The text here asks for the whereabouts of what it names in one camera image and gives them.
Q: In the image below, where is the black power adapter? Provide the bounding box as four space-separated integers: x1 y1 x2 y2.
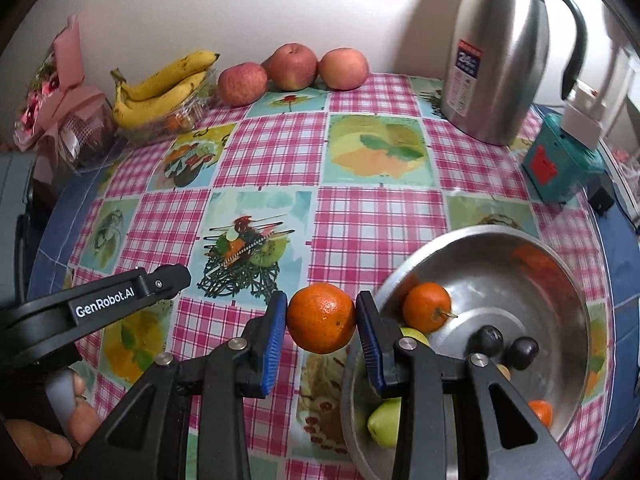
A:
587 175 617 217

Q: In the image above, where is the white shelf rack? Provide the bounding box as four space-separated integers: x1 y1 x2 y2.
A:
600 5 640 111

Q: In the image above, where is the pink plaid fruit-print tablecloth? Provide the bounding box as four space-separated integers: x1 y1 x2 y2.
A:
67 72 616 480

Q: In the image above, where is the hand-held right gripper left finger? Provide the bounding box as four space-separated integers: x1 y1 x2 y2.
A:
65 291 289 480

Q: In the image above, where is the yellow banana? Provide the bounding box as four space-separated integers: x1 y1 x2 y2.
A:
111 70 208 129
120 50 221 102

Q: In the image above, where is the clear plastic fruit container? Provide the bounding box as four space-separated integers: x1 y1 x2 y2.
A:
120 80 218 143

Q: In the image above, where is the stainless steel thermos jug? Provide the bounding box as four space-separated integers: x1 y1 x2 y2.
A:
440 0 588 147

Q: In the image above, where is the blue tablecloth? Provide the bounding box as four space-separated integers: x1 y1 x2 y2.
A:
27 102 640 466

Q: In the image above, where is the orange tangerine with stem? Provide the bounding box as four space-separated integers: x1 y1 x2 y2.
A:
402 282 458 334

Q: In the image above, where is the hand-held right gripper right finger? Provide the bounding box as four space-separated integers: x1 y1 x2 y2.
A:
354 290 581 480

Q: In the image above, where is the teal box with red label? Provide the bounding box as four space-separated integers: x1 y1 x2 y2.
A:
522 112 608 206

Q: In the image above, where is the stainless steel bowl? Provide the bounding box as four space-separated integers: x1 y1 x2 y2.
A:
341 225 596 480

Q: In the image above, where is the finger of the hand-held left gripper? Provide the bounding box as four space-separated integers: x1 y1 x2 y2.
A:
137 263 192 306

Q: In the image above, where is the person's left hand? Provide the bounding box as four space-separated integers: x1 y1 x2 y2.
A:
2 372 103 468

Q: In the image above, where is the white plug box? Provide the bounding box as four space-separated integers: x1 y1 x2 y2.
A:
560 80 608 148

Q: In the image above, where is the red apple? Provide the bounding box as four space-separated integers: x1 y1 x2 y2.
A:
318 48 369 91
262 43 318 92
218 62 268 107

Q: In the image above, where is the dark purple fruit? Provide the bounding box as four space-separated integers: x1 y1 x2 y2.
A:
472 325 503 356
507 337 540 371

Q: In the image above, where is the pink flower bouquet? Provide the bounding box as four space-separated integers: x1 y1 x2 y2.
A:
12 12 118 171

